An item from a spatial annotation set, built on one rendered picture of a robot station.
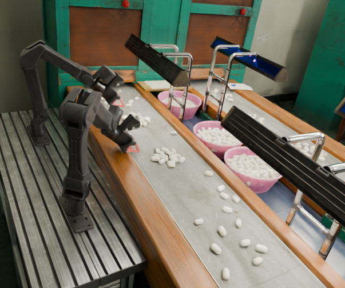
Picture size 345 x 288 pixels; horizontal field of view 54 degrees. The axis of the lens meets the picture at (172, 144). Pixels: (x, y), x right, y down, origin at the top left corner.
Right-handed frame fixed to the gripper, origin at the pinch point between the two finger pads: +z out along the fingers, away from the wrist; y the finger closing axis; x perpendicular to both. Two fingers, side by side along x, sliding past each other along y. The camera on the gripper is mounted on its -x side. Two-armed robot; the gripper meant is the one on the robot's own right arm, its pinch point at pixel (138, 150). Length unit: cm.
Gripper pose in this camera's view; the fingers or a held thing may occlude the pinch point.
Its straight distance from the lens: 147.7
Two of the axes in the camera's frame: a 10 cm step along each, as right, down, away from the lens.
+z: 6.0, 4.7, 6.5
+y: -4.3, -4.9, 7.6
